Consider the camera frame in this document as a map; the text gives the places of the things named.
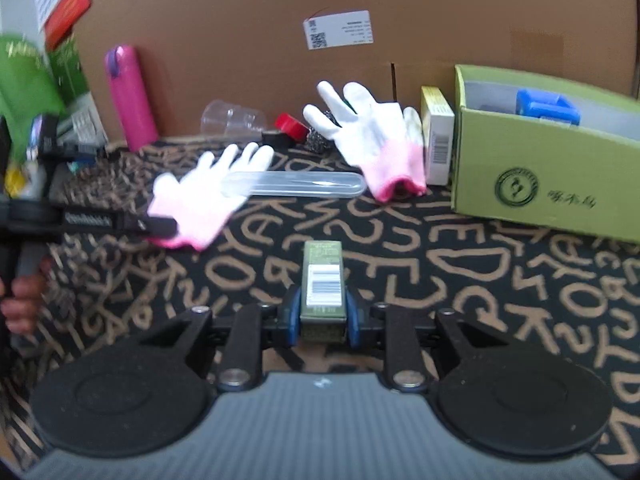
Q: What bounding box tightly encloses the olive green small box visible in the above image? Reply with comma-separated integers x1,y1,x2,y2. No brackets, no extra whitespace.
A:
299,240,347,344

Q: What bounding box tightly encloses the white pink glove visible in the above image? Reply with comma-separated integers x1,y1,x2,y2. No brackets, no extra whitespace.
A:
148,142,274,252
303,81,426,203

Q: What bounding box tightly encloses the clear plastic tube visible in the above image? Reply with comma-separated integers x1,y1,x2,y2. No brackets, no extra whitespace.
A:
250,171,368,198

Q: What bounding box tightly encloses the clear plastic cup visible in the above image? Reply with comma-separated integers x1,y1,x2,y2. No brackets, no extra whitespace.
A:
200,100,268,142

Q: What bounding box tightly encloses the steel wool scrubber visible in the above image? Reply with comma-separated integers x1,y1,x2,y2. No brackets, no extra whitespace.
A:
305,129,334,155

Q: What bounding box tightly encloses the red tape roll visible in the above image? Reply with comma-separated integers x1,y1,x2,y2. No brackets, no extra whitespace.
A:
274,113,309,144

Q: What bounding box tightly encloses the white yellow carton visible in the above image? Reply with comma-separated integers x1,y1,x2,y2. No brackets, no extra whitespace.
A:
421,86,454,186

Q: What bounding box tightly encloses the blue cube box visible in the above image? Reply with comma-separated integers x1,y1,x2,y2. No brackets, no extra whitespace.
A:
516,88,582,126

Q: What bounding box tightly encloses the person's left hand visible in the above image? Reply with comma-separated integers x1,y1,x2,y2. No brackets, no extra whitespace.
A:
1,257,51,336

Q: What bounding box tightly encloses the green packaging bag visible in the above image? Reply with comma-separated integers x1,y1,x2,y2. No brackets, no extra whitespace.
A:
1,34,89,165

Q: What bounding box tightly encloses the pink thermos bottle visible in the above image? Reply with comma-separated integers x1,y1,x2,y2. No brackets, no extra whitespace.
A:
104,44,160,152

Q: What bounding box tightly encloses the black tape roll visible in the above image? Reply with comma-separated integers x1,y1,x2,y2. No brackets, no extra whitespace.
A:
262,129,291,148

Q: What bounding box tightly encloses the black letter-patterned mat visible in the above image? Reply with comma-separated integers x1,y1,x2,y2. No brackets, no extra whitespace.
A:
0,138,640,480

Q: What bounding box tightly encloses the lime green storage box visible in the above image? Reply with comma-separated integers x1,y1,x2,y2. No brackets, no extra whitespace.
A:
451,65,639,242

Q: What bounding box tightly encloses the large cardboard box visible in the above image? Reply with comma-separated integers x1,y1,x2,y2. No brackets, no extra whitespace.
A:
75,0,638,139

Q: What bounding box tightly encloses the white shipping label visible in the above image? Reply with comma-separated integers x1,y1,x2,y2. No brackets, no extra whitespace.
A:
303,10,374,50

